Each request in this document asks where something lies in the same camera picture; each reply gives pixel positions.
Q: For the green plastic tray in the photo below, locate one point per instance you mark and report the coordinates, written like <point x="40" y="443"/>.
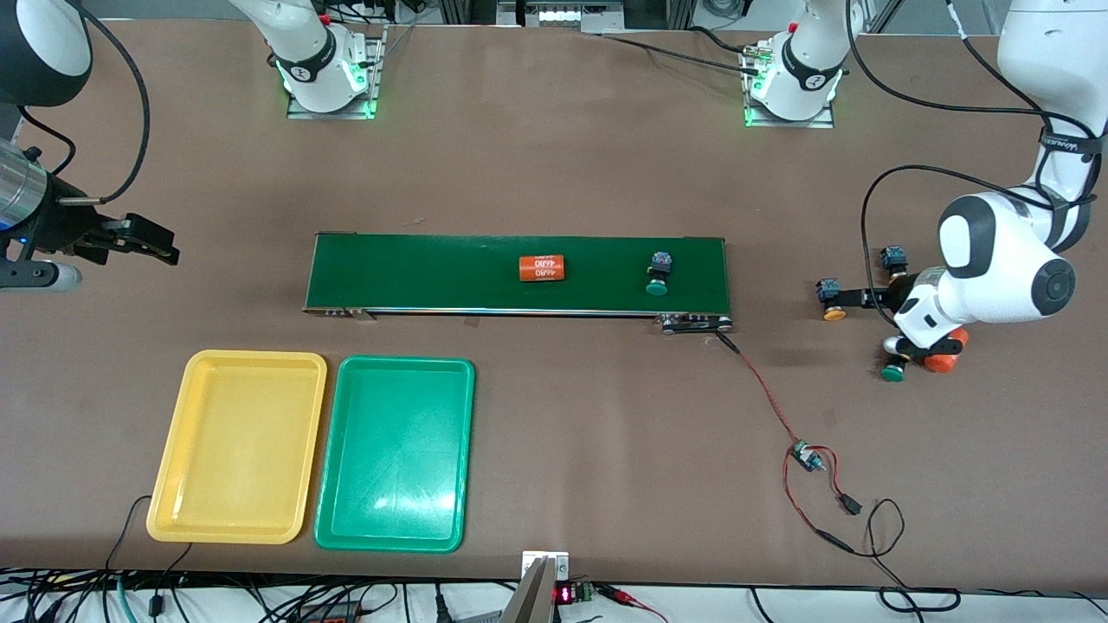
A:
<point x="398" y="484"/>

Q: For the green conveyor belt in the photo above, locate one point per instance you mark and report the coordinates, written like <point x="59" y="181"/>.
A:
<point x="697" y="268"/>

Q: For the red clip lead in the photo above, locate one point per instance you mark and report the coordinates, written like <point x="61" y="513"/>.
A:
<point x="625" y="595"/>

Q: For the yellow plastic tray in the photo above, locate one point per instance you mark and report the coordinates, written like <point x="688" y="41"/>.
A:
<point x="234" y="467"/>

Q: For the small green circuit board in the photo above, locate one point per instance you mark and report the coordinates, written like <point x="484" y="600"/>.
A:
<point x="805" y="456"/>

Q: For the grey metal beam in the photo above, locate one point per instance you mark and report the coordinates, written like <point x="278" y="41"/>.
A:
<point x="528" y="601"/>

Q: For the black power plug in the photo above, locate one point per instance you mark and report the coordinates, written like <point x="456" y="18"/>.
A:
<point x="441" y="606"/>

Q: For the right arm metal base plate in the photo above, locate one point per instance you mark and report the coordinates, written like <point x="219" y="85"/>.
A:
<point x="329" y="115"/>

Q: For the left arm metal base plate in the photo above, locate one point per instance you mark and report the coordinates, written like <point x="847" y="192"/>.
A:
<point x="779" y="124"/>

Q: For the orange cylinder white print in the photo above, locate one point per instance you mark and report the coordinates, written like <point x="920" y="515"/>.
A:
<point x="542" y="269"/>
<point x="939" y="362"/>

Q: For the yellow push button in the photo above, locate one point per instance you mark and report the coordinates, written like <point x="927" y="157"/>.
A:
<point x="829" y="292"/>
<point x="894" y="257"/>

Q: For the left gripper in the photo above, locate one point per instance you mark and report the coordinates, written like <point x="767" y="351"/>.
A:
<point x="901" y="290"/>

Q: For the red LED display module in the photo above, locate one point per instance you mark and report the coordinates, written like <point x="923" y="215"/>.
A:
<point x="564" y="594"/>

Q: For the silver mounting plate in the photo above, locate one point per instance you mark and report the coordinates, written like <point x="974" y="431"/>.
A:
<point x="545" y="561"/>

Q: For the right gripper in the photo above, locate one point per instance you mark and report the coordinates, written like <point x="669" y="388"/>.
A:
<point x="61" y="227"/>

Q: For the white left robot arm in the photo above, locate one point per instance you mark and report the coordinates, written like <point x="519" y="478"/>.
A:
<point x="1004" y="260"/>

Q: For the green push button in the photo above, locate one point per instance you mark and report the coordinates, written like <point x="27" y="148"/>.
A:
<point x="660" y="285"/>
<point x="892" y="374"/>

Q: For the white light bar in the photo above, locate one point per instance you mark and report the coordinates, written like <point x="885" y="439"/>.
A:
<point x="563" y="13"/>

